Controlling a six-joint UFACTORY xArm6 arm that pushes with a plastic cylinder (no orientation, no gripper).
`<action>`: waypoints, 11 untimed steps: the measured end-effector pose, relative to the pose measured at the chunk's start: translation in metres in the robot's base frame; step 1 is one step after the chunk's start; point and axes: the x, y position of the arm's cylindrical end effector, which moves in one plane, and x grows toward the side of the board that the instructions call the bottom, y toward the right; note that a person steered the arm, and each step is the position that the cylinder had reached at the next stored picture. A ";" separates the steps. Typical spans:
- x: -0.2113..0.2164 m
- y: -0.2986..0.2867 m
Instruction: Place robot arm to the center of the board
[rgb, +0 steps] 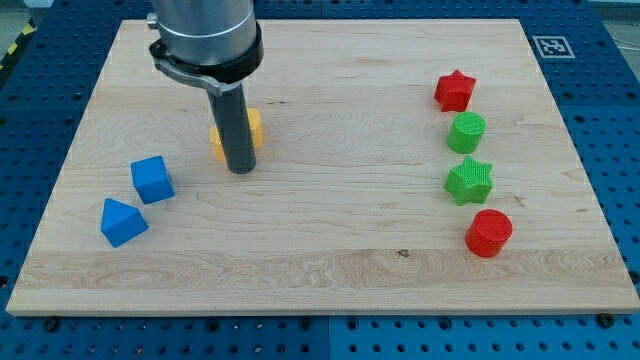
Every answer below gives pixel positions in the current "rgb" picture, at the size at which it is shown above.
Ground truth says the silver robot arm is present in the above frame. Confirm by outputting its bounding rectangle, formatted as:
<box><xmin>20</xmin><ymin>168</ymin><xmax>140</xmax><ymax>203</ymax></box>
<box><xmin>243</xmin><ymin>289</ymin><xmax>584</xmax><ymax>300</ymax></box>
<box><xmin>147</xmin><ymin>0</ymin><xmax>264</xmax><ymax>96</ymax></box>

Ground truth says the wooden board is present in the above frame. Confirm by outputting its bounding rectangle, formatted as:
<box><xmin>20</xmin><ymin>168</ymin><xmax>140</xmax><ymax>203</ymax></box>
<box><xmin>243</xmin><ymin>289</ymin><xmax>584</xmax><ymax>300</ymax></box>
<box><xmin>7</xmin><ymin>19</ymin><xmax>639</xmax><ymax>317</ymax></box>

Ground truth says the yellow block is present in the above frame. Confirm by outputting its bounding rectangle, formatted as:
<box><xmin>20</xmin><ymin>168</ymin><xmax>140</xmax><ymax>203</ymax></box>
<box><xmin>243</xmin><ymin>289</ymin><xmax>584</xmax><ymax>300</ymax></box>
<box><xmin>209</xmin><ymin>108</ymin><xmax>264</xmax><ymax>162</ymax></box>

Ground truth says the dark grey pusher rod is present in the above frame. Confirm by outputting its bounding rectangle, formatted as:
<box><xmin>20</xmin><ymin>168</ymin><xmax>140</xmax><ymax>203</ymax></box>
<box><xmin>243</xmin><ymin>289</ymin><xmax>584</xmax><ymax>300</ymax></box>
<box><xmin>208</xmin><ymin>84</ymin><xmax>256</xmax><ymax>174</ymax></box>

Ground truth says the green star block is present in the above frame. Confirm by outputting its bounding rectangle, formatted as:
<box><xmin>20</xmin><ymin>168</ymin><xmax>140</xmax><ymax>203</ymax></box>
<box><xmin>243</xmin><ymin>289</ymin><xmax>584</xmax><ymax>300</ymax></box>
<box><xmin>445</xmin><ymin>156</ymin><xmax>493</xmax><ymax>206</ymax></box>

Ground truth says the green cylinder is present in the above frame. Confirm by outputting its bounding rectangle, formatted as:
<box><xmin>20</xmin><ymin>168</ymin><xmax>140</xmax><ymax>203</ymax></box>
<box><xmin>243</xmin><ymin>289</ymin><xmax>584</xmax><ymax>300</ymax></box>
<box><xmin>447</xmin><ymin>112</ymin><xmax>486</xmax><ymax>154</ymax></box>

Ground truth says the red star block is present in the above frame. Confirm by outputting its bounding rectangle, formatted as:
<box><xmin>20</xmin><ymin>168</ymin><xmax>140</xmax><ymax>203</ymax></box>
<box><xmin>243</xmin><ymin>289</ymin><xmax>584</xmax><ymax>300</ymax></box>
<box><xmin>434</xmin><ymin>69</ymin><xmax>476</xmax><ymax>112</ymax></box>

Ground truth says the blue cube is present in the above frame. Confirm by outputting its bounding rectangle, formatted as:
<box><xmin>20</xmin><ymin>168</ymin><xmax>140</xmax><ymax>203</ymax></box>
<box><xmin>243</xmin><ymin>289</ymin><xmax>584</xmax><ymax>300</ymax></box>
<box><xmin>130</xmin><ymin>156</ymin><xmax>175</xmax><ymax>204</ymax></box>

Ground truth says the red cylinder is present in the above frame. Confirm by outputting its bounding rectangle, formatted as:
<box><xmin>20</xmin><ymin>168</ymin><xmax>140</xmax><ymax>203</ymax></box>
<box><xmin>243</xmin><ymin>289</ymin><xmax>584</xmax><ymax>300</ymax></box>
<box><xmin>465</xmin><ymin>209</ymin><xmax>513</xmax><ymax>258</ymax></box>

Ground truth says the blue triangular prism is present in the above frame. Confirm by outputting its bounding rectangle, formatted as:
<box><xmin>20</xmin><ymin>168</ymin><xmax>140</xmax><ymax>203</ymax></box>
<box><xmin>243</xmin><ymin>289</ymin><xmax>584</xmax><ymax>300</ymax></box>
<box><xmin>100</xmin><ymin>198</ymin><xmax>149</xmax><ymax>248</ymax></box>

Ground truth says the white fiducial marker tag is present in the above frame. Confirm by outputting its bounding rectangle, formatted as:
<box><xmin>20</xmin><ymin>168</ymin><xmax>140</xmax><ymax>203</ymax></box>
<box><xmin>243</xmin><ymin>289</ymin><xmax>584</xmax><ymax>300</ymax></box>
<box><xmin>532</xmin><ymin>35</ymin><xmax>575</xmax><ymax>59</ymax></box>

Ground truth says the black bolt left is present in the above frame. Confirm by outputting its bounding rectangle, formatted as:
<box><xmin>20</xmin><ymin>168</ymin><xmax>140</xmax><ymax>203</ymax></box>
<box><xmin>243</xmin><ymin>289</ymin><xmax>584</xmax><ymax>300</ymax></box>
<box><xmin>42</xmin><ymin>317</ymin><xmax>60</xmax><ymax>333</ymax></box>

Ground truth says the black bolt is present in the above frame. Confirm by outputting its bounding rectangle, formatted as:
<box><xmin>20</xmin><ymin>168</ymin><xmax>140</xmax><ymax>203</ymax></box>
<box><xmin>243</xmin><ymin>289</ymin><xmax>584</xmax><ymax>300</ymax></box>
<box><xmin>42</xmin><ymin>317</ymin><xmax>60</xmax><ymax>333</ymax></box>
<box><xmin>597</xmin><ymin>313</ymin><xmax>616</xmax><ymax>329</ymax></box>

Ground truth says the black bolt right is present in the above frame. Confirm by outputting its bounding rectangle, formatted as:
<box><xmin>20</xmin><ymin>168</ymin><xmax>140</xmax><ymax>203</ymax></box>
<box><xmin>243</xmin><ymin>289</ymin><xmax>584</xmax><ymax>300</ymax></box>
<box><xmin>597</xmin><ymin>313</ymin><xmax>616</xmax><ymax>329</ymax></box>

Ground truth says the yellow black hazard tape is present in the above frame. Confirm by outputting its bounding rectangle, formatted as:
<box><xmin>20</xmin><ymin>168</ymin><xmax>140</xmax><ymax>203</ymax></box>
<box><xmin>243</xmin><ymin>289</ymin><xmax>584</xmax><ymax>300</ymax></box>
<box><xmin>1</xmin><ymin>18</ymin><xmax>37</xmax><ymax>72</ymax></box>

